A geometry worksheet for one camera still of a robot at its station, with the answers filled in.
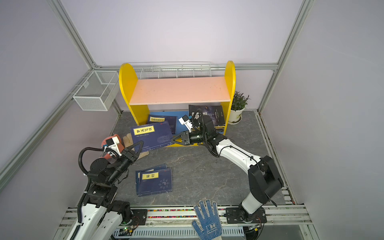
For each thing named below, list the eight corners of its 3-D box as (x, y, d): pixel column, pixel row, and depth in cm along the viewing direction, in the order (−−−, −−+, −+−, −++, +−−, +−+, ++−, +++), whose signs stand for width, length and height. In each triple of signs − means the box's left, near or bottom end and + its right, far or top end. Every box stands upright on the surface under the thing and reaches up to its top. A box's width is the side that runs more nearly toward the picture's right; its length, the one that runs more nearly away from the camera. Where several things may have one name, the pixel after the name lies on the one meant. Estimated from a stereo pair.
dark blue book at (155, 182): (138, 196, 82) (136, 195, 80) (141, 173, 90) (139, 171, 88) (172, 191, 84) (171, 190, 81) (171, 169, 92) (171, 167, 89)
